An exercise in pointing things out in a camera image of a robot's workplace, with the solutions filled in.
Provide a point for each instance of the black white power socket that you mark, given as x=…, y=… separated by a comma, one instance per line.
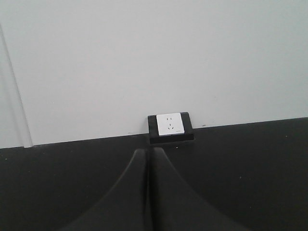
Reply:
x=168, y=128

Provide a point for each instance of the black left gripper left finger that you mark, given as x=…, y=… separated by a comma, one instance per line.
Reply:
x=123, y=207

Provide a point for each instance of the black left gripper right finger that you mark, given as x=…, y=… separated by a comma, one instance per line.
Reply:
x=175, y=206

